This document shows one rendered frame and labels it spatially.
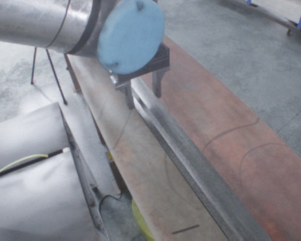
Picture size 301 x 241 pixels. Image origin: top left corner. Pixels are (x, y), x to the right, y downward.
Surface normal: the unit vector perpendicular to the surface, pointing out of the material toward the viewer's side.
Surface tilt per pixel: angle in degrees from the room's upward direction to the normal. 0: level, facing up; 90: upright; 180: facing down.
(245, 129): 0
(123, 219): 0
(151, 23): 92
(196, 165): 0
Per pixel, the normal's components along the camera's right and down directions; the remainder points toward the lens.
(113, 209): -0.05, -0.69
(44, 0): 0.68, 0.39
